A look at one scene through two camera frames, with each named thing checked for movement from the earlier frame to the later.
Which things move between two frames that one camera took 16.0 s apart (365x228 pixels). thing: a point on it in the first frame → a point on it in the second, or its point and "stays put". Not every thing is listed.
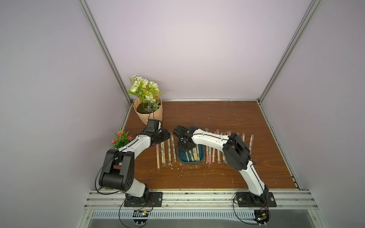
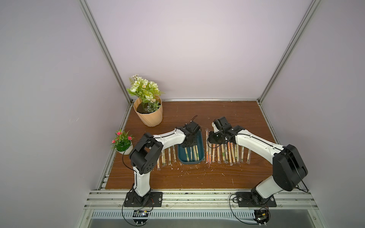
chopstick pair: [174, 152] stays put
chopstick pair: [213, 155] stays put
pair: [208, 154] stays put
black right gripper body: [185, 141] → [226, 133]
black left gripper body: [160, 136] → [192, 142]
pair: [169, 162] stays put
